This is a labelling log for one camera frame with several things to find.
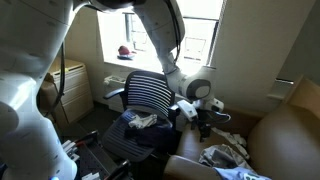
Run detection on beige khaki shorts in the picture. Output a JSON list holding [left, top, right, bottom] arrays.
[[198, 144, 251, 169]]

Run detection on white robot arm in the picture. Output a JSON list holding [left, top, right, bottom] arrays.
[[0, 0, 224, 180]]

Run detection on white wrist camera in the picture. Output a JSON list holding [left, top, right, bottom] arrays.
[[177, 100, 198, 122]]

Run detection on brown leather armchair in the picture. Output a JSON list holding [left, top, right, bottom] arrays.
[[163, 77, 320, 180]]

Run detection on small white cloth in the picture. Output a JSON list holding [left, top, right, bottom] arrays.
[[128, 114, 157, 129]]

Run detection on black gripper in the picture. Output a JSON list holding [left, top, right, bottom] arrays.
[[191, 110, 231, 142]]

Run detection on light wood drawer cabinet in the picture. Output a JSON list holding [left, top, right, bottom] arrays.
[[38, 58, 94, 129]]

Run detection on black slatted office chair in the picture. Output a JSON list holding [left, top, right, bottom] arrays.
[[102, 70, 179, 162]]

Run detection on light blue shirt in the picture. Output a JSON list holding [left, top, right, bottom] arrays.
[[215, 167, 271, 180]]

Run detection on white cloth on armchair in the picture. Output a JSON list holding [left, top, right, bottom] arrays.
[[212, 127, 250, 160]]

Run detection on red cap on windowsill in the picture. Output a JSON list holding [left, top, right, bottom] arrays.
[[117, 46, 135, 60]]

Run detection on black perforated equipment tray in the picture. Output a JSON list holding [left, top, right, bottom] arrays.
[[62, 131, 132, 180]]

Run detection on dark navy garment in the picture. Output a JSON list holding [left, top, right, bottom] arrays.
[[124, 112, 177, 152]]

